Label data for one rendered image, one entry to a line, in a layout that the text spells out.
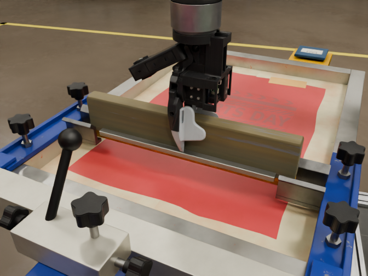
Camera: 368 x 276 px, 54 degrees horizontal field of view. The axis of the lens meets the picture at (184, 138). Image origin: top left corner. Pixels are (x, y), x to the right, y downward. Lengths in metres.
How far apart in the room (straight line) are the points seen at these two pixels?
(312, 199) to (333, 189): 0.04
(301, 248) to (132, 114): 0.36
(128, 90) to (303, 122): 0.44
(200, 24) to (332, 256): 0.36
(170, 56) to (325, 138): 0.43
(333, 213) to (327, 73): 0.69
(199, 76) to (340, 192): 0.29
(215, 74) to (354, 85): 0.57
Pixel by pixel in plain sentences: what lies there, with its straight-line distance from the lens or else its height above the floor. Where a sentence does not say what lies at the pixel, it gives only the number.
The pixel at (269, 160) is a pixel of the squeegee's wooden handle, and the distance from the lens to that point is 0.60.
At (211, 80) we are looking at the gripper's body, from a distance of 0.54.
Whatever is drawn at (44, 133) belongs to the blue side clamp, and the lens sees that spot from 0.78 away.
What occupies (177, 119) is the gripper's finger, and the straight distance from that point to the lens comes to 0.59.
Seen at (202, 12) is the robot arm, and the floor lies 1.26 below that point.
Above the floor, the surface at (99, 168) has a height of 0.96.
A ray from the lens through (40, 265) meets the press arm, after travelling 0.46.
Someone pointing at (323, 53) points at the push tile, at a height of 0.97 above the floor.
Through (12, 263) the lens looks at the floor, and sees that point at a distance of 1.93.
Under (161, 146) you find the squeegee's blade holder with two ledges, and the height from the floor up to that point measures 1.02.
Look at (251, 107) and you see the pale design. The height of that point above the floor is 0.96.
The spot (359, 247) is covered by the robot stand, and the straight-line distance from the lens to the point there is 1.68.
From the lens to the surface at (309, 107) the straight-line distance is 0.98.
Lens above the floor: 1.38
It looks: 33 degrees down
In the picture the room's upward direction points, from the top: straight up
